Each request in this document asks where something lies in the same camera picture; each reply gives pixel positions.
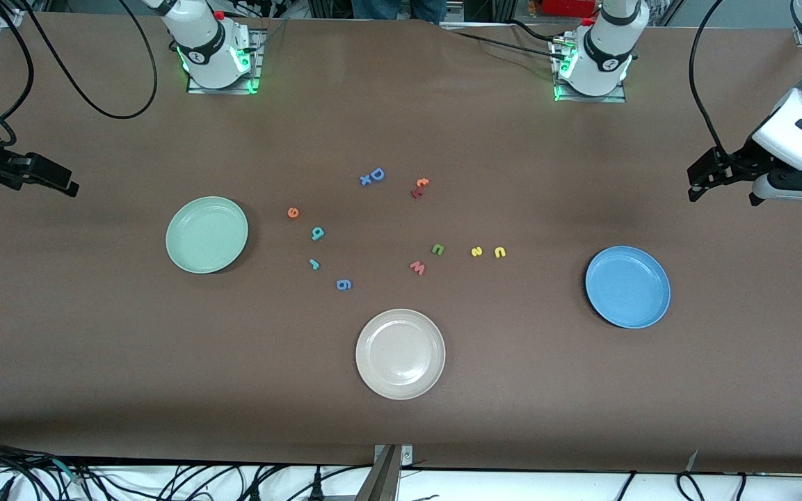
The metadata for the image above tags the blue plate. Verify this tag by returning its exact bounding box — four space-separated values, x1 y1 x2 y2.
585 246 671 329

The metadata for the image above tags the pale green plate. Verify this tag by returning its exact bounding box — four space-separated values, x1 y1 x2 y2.
166 196 249 274

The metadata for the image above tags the red box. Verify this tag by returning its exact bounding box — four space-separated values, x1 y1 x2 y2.
543 0 600 19

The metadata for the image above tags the beige plate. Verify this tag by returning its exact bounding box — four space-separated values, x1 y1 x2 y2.
355 309 446 401

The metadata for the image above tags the person in blue jeans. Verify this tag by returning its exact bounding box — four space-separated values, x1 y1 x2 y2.
351 0 447 26

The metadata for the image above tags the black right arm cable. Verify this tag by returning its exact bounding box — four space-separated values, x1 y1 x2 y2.
0 0 159 148

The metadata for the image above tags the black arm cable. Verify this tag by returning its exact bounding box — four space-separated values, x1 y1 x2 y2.
0 0 159 148
689 0 742 157

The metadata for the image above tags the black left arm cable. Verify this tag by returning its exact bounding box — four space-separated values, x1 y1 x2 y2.
689 0 742 157

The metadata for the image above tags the teal cable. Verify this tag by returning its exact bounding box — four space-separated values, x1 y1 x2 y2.
51 457 86 483

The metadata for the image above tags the black looped cable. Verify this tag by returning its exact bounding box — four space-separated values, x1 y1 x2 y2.
677 471 707 501

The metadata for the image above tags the small metal bracket plate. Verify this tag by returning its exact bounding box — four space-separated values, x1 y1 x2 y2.
373 444 414 468

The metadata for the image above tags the grey metal post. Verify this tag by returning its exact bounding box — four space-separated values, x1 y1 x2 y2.
354 445 401 501

